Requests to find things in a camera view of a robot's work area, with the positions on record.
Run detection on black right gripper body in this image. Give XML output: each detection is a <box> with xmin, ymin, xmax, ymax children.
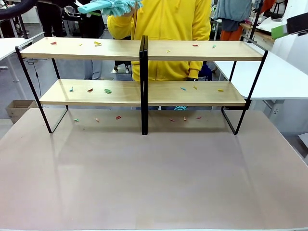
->
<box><xmin>286</xmin><ymin>13</ymin><xmax>308</xmax><ymax>36</ymax></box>

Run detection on person in yellow hoodie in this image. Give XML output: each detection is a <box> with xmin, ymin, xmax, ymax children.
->
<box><xmin>107</xmin><ymin>0</ymin><xmax>212</xmax><ymax>82</ymax></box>

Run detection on person in blue-grey shirt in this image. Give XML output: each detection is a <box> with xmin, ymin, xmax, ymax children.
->
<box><xmin>212</xmin><ymin>0</ymin><xmax>254</xmax><ymax>41</ymax></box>

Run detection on black stand pole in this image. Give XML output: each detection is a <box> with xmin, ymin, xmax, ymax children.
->
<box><xmin>248</xmin><ymin>0</ymin><xmax>263</xmax><ymax>42</ymax></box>

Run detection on large white side table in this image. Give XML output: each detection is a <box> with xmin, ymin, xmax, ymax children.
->
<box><xmin>213</xmin><ymin>51</ymin><xmax>308</xmax><ymax>118</ymax></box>

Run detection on teal microfiber duster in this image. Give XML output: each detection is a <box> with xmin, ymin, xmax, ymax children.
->
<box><xmin>77</xmin><ymin>0</ymin><xmax>144</xmax><ymax>18</ymax></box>

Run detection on person's right hand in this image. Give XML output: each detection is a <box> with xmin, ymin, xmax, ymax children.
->
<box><xmin>123</xmin><ymin>3</ymin><xmax>140</xmax><ymax>17</ymax></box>

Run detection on background person in black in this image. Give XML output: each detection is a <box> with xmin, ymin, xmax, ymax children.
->
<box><xmin>36</xmin><ymin>0</ymin><xmax>64</xmax><ymax>38</ymax></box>

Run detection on background person grey trousers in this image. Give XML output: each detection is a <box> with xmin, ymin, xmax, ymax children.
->
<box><xmin>79</xmin><ymin>4</ymin><xmax>108</xmax><ymax>80</ymax></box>

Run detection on black braided cable sleeve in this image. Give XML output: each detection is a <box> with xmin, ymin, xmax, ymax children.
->
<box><xmin>0</xmin><ymin>0</ymin><xmax>39</xmax><ymax>20</ymax></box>

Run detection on brown cardboard box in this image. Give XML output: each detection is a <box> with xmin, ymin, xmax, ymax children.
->
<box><xmin>5</xmin><ymin>100</ymin><xmax>39</xmax><ymax>125</ymax></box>

